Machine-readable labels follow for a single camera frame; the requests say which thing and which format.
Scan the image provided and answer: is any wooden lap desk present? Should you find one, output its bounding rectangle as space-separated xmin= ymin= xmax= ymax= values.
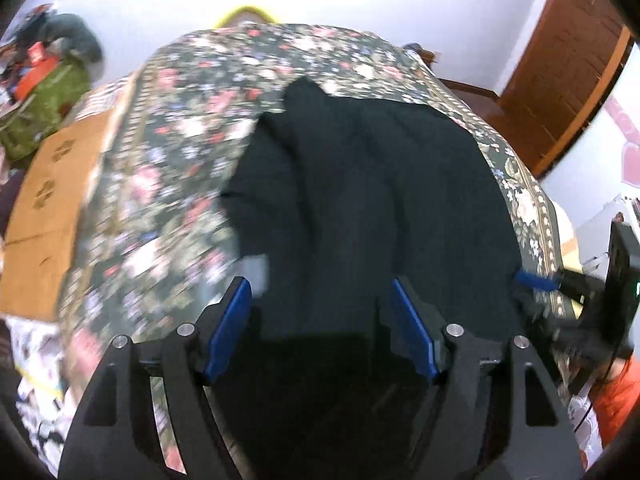
xmin=1 ymin=112 xmax=115 ymax=322

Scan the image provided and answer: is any orange red box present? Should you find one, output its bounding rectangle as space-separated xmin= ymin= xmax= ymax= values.
xmin=14 ymin=41 xmax=58 ymax=101

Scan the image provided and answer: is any brown wooden door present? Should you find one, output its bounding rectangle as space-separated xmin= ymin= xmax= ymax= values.
xmin=498 ymin=0 xmax=631 ymax=177

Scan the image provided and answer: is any grey cloth on chair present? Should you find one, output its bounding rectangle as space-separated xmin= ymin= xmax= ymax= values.
xmin=402 ymin=42 xmax=437 ymax=67

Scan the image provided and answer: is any grey plush toy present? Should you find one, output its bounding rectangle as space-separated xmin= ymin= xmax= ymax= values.
xmin=38 ymin=13 xmax=103 ymax=64

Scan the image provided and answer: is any orange sleeve right forearm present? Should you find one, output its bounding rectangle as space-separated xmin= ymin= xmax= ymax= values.
xmin=589 ymin=356 xmax=640 ymax=448

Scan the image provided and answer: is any green fabric storage bin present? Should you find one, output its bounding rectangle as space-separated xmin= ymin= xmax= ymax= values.
xmin=1 ymin=58 xmax=91 ymax=162

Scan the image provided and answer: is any black elephant print t-shirt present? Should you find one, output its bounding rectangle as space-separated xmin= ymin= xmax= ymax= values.
xmin=216 ymin=78 xmax=522 ymax=479

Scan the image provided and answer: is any white wardrobe sliding door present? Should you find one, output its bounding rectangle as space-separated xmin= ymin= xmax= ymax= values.
xmin=539 ymin=41 xmax=640 ymax=271

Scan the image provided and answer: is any floral bed quilt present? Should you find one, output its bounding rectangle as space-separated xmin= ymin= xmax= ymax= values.
xmin=54 ymin=22 xmax=576 ymax=474

